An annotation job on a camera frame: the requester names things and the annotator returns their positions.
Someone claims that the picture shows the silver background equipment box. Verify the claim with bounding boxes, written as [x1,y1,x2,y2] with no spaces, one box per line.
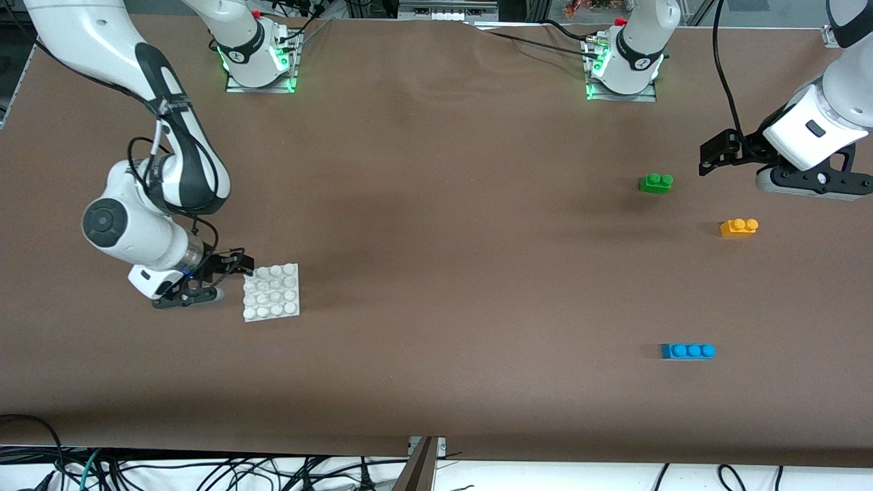
[399,0,499,21]

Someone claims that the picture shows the thin black base cable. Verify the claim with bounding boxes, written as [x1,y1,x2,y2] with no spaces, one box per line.
[488,31,604,59]

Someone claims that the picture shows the teal floor cable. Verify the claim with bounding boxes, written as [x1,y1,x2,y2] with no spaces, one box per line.
[77,448,103,491]

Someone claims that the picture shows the thick black base cable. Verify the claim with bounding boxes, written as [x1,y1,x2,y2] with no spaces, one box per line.
[544,19,591,43]

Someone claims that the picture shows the dark metal beam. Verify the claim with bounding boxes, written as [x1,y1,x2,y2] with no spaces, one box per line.
[391,436,437,491]

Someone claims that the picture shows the black looping floor cable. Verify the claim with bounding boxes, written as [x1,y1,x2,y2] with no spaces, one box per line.
[0,414,65,491]

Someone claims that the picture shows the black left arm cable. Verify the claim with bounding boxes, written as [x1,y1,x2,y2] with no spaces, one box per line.
[713,0,748,137]

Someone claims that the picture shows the tangled black floor cables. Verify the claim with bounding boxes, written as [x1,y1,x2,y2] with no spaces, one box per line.
[102,451,410,491]

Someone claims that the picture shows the brown table cover sheet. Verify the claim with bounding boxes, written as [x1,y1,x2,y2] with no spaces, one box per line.
[0,10,873,468]

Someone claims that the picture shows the blue three-stud block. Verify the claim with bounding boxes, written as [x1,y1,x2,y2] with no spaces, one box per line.
[660,343,717,361]

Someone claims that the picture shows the white studded base plate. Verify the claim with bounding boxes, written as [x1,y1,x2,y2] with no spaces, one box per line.
[243,263,301,323]

